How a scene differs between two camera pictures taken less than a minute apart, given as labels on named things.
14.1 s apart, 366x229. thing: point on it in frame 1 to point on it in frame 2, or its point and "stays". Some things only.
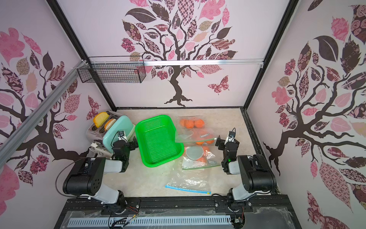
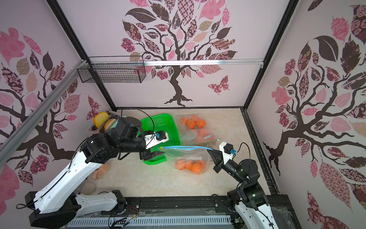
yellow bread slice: (100, 119) stays
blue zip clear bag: (196, 181) to (192, 160)
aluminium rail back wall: (245, 62) stays
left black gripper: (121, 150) to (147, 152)
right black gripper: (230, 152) to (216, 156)
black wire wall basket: (115, 69) stays
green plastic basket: (158, 141) stays
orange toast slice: (109, 123) stays
